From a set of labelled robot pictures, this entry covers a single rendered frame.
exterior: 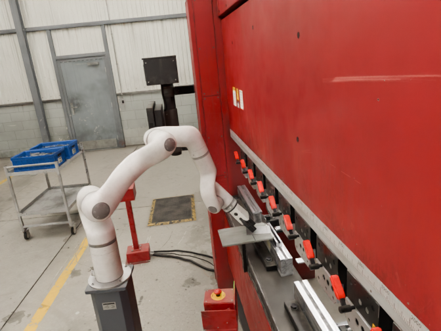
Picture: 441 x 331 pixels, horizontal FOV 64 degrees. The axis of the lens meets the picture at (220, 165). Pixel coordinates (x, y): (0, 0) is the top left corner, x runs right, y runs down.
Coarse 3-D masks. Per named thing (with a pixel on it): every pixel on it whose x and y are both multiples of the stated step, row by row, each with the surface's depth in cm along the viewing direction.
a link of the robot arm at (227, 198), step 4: (216, 184) 181; (216, 188) 180; (220, 188) 182; (216, 192) 180; (220, 192) 181; (224, 192) 182; (220, 196) 179; (224, 196) 181; (228, 196) 183; (224, 200) 181; (228, 200) 182; (224, 204) 182; (228, 204) 182; (224, 208) 183
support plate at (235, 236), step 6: (228, 228) 196; (234, 228) 195; (240, 228) 195; (222, 234) 189; (228, 234) 189; (234, 234) 188; (240, 234) 188; (246, 234) 187; (258, 234) 186; (264, 234) 185; (270, 234) 185; (222, 240) 183; (228, 240) 183; (234, 240) 182; (240, 240) 182; (246, 240) 181; (252, 240) 180; (258, 240) 181; (222, 246) 179
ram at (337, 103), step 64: (256, 0) 147; (320, 0) 89; (384, 0) 65; (256, 64) 160; (320, 64) 94; (384, 64) 67; (256, 128) 177; (320, 128) 100; (384, 128) 70; (320, 192) 106; (384, 192) 73; (384, 256) 76
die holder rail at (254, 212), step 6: (240, 186) 265; (240, 192) 255; (246, 192) 252; (240, 198) 261; (246, 198) 241; (252, 198) 240; (246, 204) 241; (252, 204) 232; (252, 210) 222; (258, 210) 221; (252, 216) 225; (258, 216) 222; (258, 222) 223
